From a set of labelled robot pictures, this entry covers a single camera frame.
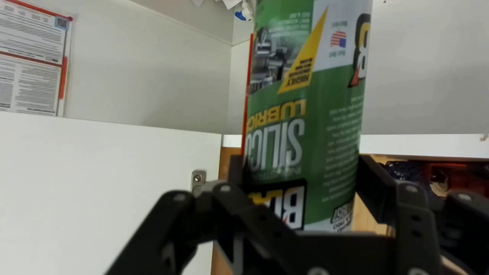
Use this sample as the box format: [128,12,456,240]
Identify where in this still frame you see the wall posters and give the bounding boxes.
[0,0,73,116]

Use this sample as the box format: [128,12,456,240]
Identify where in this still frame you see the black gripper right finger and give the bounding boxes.
[355,155,489,275]

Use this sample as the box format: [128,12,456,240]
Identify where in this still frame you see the green silicone lubricant spray can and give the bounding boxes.
[244,0,372,232]

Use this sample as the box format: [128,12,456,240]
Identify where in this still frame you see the dark blue mesh bag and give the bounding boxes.
[381,160,489,197]

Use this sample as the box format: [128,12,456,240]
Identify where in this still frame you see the steel cabinet hinge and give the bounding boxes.
[190,169,206,189]

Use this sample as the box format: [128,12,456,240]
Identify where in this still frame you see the white open cabinet door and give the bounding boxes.
[0,111,221,275]

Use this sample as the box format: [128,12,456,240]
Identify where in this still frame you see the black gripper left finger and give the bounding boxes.
[103,155,305,275]

